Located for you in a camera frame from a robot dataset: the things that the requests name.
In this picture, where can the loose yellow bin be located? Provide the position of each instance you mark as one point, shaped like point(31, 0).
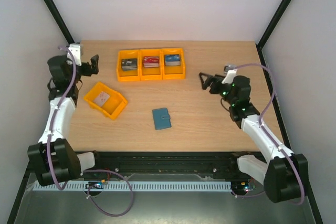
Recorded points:
point(113, 107)

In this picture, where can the pink card in loose bin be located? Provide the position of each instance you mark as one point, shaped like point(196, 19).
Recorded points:
point(101, 98)

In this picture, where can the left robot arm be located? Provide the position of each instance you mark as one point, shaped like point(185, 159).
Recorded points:
point(52, 158)

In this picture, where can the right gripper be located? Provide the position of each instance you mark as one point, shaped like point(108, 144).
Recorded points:
point(211, 82)

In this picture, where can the teal leather card holder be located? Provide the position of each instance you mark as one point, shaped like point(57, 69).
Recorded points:
point(161, 118)

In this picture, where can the blue card stack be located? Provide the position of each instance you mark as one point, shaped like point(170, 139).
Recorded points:
point(172, 60)

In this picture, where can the right yellow bin in row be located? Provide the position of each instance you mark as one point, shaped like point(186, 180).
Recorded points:
point(173, 72)

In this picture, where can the middle yellow bin in row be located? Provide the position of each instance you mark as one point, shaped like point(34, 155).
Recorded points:
point(150, 73)

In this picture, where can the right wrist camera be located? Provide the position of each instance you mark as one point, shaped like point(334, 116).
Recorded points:
point(230, 71)

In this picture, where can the slotted white cable duct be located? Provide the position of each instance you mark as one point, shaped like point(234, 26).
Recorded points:
point(144, 186)

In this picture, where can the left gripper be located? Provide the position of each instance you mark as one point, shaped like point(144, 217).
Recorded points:
point(95, 62)

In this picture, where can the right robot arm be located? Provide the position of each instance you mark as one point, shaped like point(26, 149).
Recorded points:
point(283, 173)

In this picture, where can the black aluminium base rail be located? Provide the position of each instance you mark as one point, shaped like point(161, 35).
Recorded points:
point(219, 165)

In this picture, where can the red card stack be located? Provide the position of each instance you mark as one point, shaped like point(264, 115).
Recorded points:
point(151, 61)

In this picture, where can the black card stack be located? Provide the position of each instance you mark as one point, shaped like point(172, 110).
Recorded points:
point(129, 64)

